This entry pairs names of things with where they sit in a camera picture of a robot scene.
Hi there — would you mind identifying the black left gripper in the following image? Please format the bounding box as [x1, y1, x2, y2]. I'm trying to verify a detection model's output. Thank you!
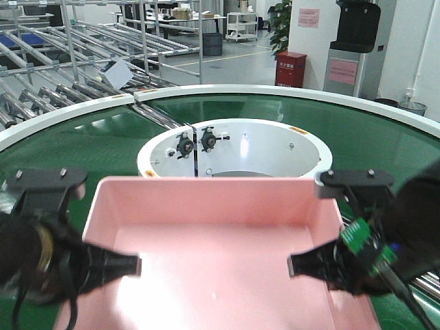
[20, 216, 142, 305]

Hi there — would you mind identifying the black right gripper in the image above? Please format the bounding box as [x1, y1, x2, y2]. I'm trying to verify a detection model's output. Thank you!
[287, 206, 413, 296]

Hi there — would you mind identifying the pink plastic bin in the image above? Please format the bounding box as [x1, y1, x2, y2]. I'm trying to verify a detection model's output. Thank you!
[76, 177, 380, 329]

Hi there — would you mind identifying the metal roller rack shelf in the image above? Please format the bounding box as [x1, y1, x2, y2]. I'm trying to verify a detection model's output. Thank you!
[1, 1, 202, 129]

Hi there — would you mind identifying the green circuit board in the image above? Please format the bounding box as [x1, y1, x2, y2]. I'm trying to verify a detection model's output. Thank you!
[339, 217, 398, 277]

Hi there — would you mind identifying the green conveyor belt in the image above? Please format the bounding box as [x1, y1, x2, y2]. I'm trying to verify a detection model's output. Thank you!
[0, 95, 440, 330]

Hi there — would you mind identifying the white outer conveyor rim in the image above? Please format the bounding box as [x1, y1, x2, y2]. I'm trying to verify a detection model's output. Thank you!
[1, 84, 439, 151]

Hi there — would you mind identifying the pink notice on dispenser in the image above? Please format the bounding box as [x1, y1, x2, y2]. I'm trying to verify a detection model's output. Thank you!
[328, 58, 358, 85]

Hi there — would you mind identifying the white control box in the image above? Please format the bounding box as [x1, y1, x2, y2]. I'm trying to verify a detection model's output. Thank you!
[99, 58, 133, 89]

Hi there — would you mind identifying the red fire extinguisher box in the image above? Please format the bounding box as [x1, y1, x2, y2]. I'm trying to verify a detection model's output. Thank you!
[275, 51, 307, 88]

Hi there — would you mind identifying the black crate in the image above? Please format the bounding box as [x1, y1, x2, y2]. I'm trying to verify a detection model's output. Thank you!
[202, 32, 223, 56]

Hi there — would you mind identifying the white utility cart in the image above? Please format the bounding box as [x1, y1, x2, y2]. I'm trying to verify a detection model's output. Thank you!
[225, 12, 258, 42]

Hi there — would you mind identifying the green potted plant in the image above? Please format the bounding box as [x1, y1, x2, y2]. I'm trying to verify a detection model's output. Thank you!
[269, 0, 292, 56]

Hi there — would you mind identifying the right black camera bracket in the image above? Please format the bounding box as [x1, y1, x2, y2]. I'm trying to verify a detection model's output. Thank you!
[314, 169, 395, 215]

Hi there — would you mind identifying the black camera bracket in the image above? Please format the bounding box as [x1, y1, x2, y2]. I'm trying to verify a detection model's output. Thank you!
[5, 168, 88, 223]
[314, 169, 395, 215]

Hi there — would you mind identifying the black cable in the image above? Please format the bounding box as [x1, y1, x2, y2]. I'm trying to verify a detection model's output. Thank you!
[376, 261, 437, 330]

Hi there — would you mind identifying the left black camera bracket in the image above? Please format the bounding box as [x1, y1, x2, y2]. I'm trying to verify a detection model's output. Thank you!
[5, 168, 88, 223]

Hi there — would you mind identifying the left black bearing mount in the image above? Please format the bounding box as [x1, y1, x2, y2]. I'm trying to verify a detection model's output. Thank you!
[176, 133, 194, 159]

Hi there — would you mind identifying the black bearing mount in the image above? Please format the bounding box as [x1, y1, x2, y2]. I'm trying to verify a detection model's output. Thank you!
[176, 133, 194, 159]
[201, 126, 230, 153]

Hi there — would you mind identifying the white inner conveyor ring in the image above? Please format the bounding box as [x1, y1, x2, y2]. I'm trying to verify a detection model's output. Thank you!
[136, 118, 334, 180]

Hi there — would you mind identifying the right black bearing mount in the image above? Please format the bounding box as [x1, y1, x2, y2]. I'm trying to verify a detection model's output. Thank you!
[201, 126, 230, 153]

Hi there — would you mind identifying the wire waste basket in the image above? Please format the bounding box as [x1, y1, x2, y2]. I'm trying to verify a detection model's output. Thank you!
[398, 100, 427, 116]

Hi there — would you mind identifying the black wall-mounted dispenser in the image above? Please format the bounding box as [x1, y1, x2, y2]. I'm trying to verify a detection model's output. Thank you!
[329, 1, 381, 54]

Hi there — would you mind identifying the pink wall notice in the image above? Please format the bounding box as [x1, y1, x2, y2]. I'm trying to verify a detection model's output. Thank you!
[298, 8, 320, 28]

